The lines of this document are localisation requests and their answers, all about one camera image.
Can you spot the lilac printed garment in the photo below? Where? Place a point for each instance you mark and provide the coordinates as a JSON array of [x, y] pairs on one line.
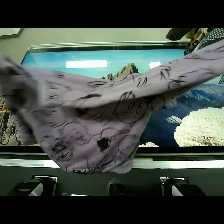
[[100, 116]]

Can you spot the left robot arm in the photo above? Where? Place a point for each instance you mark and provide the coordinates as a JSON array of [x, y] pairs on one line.
[[35, 187]]

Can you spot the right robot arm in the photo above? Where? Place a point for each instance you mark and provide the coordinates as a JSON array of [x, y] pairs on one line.
[[181, 187]]

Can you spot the heap of clothes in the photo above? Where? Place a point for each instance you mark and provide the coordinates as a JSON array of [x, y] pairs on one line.
[[196, 36]]

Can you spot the silver frame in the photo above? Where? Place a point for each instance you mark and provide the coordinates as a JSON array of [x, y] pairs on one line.
[[173, 164]]

